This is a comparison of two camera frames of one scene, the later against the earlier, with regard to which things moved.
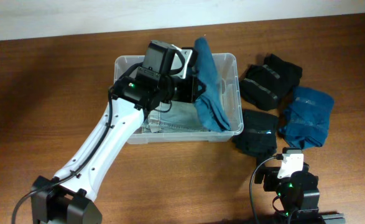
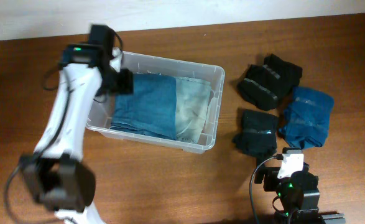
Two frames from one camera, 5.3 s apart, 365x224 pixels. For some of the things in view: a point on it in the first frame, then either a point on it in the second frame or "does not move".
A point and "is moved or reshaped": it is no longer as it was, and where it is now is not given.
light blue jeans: (174, 117) is moved or reshaped
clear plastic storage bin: (180, 122) is moved or reshaped
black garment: (262, 86) does not move
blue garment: (307, 119) does not move
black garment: (258, 137) does not move
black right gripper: (272, 179) does not move
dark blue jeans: (211, 107) is moved or reshaped
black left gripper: (190, 88) → (124, 81)
